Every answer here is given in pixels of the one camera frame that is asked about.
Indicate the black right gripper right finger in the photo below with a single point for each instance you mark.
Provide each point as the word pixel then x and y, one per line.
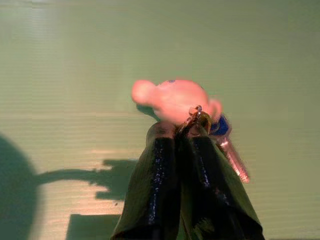
pixel 212 195

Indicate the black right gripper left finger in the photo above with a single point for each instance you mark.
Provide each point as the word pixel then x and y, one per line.
pixel 152 187

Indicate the blue headed silver key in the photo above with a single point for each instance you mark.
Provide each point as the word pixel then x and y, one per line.
pixel 236 162

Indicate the gold keyring clasp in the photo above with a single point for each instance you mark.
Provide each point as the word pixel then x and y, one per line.
pixel 197 117

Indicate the green wall board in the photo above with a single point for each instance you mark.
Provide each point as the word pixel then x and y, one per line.
pixel 75 62

